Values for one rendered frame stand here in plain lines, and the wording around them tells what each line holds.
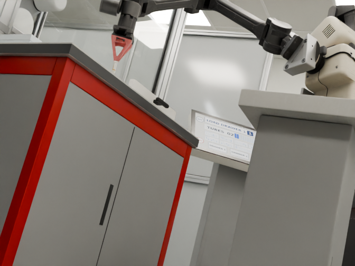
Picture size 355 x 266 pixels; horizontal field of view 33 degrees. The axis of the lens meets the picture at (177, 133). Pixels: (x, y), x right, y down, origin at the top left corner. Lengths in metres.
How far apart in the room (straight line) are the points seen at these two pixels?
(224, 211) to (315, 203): 1.65
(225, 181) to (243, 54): 1.32
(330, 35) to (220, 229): 1.11
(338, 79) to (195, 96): 2.00
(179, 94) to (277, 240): 2.85
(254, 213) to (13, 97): 0.58
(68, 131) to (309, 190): 0.53
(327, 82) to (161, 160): 0.72
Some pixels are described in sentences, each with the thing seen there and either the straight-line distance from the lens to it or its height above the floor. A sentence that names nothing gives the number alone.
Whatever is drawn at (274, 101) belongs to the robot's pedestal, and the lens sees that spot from 1.29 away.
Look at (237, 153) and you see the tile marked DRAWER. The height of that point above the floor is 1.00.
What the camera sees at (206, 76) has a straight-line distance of 4.01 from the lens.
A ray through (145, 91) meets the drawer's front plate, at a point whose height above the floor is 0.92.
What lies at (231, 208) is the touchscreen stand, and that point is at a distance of 2.88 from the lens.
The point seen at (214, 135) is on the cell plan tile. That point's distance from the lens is 2.89.
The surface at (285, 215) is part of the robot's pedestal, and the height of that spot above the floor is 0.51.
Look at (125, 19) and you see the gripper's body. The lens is 1.97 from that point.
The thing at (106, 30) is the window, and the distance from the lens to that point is 2.41.
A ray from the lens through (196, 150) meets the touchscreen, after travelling 2.76.
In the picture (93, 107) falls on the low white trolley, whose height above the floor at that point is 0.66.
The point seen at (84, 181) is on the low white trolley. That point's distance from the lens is 1.40.
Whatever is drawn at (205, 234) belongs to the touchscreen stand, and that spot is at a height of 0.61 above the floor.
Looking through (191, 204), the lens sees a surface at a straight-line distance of 3.75.
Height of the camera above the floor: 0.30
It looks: 15 degrees up
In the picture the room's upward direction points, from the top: 14 degrees clockwise
